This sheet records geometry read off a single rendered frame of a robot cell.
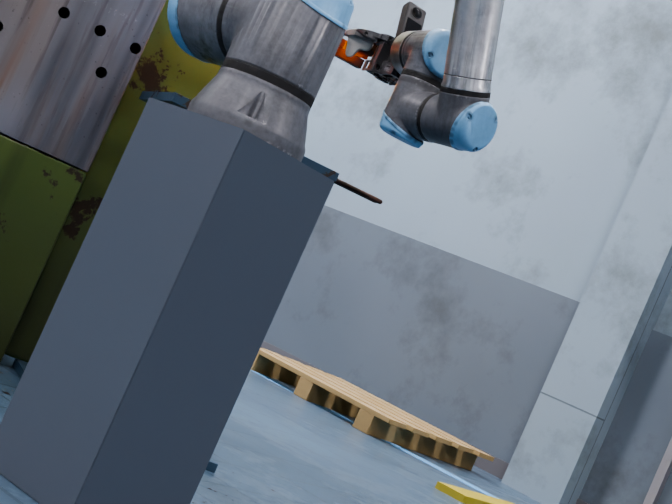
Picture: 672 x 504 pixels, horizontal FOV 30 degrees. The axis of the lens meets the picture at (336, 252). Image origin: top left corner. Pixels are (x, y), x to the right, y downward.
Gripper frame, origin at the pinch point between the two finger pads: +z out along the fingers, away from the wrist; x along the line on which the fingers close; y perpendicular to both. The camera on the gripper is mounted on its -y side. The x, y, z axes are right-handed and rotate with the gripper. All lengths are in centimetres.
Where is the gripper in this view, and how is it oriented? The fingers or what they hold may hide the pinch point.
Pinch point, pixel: (372, 46)
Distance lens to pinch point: 266.7
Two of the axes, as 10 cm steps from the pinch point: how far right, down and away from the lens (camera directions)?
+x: 8.3, 3.9, 4.0
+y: -4.1, 9.1, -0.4
